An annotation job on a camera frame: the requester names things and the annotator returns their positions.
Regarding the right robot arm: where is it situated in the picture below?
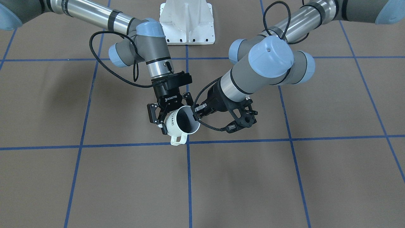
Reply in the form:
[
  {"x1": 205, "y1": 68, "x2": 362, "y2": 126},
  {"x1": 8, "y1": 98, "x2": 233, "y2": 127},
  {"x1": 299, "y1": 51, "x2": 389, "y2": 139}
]
[{"x1": 1, "y1": 0, "x2": 192, "y2": 128}]

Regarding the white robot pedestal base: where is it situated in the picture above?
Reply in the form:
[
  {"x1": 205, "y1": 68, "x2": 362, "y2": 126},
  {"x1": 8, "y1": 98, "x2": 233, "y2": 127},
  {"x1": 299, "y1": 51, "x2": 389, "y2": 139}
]
[{"x1": 159, "y1": 0, "x2": 215, "y2": 45}]

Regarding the white ceramic mug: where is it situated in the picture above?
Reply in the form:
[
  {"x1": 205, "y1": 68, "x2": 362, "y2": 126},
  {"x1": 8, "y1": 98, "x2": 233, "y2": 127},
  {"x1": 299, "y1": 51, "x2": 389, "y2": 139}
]
[{"x1": 164, "y1": 105, "x2": 201, "y2": 146}]

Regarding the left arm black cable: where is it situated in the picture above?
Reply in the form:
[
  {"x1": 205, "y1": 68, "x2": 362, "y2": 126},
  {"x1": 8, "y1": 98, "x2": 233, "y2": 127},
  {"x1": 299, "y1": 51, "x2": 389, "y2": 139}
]
[{"x1": 191, "y1": 1, "x2": 310, "y2": 132}]

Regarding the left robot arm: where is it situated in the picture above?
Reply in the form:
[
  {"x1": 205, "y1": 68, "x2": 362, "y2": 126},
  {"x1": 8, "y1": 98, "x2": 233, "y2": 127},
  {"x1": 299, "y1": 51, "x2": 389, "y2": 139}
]
[{"x1": 193, "y1": 0, "x2": 404, "y2": 124}]

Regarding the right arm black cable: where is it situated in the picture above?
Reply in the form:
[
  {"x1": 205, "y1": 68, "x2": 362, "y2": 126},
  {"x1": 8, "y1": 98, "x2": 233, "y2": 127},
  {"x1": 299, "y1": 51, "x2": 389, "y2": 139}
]
[{"x1": 89, "y1": 31, "x2": 155, "y2": 88}]

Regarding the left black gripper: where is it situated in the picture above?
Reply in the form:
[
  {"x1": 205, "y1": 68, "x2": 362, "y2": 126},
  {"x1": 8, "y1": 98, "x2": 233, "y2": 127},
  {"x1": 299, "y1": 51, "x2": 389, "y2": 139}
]
[{"x1": 191, "y1": 81, "x2": 230, "y2": 121}]

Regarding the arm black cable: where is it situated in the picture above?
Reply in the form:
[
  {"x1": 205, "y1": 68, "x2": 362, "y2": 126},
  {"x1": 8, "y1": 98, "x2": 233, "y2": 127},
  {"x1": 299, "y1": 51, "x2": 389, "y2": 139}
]
[
  {"x1": 191, "y1": 1, "x2": 310, "y2": 132},
  {"x1": 89, "y1": 31, "x2": 155, "y2": 88}
]

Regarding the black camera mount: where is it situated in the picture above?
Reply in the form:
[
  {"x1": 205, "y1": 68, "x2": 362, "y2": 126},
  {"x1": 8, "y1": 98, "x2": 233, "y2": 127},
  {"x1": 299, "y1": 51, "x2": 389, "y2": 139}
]
[{"x1": 225, "y1": 96, "x2": 258, "y2": 133}]

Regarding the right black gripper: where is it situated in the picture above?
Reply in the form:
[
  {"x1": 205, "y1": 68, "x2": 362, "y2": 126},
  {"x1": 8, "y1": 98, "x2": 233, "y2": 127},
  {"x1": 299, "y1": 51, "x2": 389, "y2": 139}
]
[{"x1": 146, "y1": 71, "x2": 194, "y2": 125}]

